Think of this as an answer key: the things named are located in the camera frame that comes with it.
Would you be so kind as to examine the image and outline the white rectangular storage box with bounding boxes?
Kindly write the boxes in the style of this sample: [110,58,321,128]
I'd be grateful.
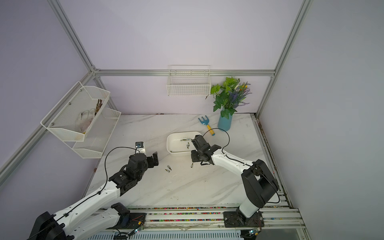
[167,132,201,156]

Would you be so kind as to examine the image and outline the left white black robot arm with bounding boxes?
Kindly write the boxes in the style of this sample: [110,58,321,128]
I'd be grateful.
[29,153,159,240]

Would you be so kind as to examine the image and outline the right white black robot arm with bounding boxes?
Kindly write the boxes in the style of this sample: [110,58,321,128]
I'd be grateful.
[191,135,281,218]

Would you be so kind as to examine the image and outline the blue yellow garden fork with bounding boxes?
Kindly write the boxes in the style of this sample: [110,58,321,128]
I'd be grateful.
[198,116,215,136]

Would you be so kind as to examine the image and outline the teal vase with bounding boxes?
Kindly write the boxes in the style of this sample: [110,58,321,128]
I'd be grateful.
[218,108,233,131]

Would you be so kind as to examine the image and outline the lower white mesh shelf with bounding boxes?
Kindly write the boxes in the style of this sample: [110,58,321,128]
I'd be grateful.
[72,108,121,159]

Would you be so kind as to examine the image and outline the white mesh shelf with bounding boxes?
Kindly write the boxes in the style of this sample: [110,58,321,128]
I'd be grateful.
[41,82,110,142]
[72,108,121,159]

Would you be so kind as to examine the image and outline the artificial green plant bouquet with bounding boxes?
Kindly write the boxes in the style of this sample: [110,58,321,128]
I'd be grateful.
[210,77,252,119]

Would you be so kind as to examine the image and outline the clear plastic bag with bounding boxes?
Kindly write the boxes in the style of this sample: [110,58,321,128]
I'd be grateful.
[75,109,96,134]

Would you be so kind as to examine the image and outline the brown dried twigs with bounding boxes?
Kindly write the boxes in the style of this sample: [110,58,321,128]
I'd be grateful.
[95,99,103,116]

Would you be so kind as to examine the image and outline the upper white mesh shelf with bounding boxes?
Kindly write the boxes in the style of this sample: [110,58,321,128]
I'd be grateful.
[41,82,110,142]

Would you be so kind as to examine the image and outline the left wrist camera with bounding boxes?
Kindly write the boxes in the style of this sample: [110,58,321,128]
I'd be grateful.
[135,142,146,154]

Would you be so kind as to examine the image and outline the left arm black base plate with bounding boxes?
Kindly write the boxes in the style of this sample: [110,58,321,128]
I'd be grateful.
[113,213,147,230]

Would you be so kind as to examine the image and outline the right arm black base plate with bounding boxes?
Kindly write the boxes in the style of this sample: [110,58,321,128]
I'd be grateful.
[223,211,265,228]

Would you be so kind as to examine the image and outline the white wire wall basket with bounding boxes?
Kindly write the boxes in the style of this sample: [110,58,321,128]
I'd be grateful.
[167,65,212,97]

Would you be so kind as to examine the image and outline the aluminium frame rail base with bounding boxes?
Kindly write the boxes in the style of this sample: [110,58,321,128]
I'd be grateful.
[86,206,311,240]

